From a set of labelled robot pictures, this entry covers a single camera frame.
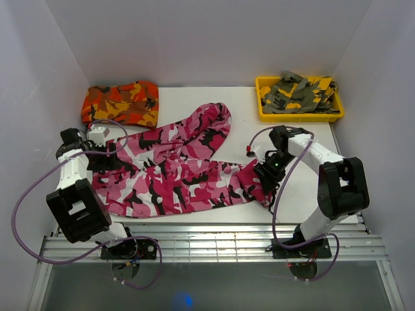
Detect yellow plastic bin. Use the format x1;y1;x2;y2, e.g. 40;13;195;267
255;76;345;123

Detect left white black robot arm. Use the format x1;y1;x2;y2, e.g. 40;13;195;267
46;126;137;259

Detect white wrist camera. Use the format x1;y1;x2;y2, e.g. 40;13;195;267
246;145;263;160
87;126;110;147

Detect aluminium rail frame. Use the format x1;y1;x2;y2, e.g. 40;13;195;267
29;205;409;310

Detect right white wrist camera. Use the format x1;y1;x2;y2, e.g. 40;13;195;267
246;145;263;160

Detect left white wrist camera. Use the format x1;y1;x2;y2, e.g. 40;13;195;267
87;126;110;147

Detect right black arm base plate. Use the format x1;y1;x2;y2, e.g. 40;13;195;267
265;238;332;259

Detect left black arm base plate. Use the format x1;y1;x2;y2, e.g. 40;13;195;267
100;238;157;260

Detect orange camouflage folded trousers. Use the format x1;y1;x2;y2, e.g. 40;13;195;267
81;81;159;128

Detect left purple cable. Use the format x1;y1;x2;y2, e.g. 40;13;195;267
11;119;163;290

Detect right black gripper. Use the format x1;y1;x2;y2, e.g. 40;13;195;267
252;152;295;196

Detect green yellow camouflage trousers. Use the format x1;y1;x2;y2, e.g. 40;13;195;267
260;71;339;114

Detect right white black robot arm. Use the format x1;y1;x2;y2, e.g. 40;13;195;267
246;126;370;257

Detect pink camouflage trousers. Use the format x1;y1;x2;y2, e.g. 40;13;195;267
92;103;276;218

